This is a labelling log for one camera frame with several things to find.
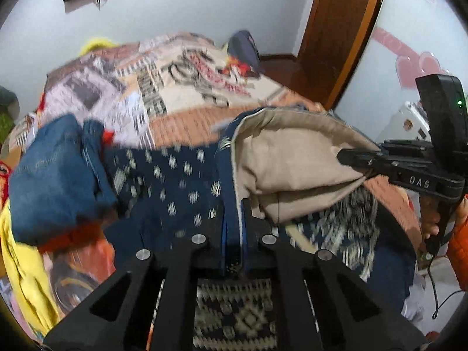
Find navy patterned hooded jacket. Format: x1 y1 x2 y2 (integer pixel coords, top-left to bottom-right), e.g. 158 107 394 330
102 106 418 351

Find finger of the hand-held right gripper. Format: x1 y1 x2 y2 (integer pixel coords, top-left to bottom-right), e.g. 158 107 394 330
336 148 396 177
378 139 433 156

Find large pink heart sticker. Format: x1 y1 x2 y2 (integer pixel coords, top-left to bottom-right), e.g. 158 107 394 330
418 51 451 81

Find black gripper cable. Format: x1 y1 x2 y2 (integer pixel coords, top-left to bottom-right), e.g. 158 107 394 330
426 250 468 320

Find yellow cloth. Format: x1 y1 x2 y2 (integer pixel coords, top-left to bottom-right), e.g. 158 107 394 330
0 199 63 334

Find white plastic object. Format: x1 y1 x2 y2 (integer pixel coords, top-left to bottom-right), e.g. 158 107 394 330
389 100 433 142

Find brown wooden door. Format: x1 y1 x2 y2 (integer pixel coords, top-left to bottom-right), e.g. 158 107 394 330
292 0 390 111

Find blue jeans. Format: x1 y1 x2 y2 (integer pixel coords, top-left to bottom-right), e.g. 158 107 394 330
9 113 120 244

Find bed with printed bedspread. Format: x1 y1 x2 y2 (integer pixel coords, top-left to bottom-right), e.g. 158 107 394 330
7 32 422 337

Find small pink heart sticker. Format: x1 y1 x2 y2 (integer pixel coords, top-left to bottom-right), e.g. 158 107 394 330
396 56 422 90

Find person's right hand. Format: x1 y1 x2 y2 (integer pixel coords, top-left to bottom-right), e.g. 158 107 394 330
420 199 442 241

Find yellow plastic object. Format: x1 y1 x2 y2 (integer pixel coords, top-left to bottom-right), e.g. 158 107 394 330
79 36 121 56

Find green patterned bag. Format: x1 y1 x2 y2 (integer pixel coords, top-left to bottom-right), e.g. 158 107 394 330
0 111 16 144

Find grey blue backpack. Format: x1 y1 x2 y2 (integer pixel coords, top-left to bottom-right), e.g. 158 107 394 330
227 30 266 76

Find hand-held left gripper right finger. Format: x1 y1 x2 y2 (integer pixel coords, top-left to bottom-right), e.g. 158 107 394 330
242 198 431 351

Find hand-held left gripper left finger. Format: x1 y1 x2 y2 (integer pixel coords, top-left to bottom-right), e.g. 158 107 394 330
43 199 230 351

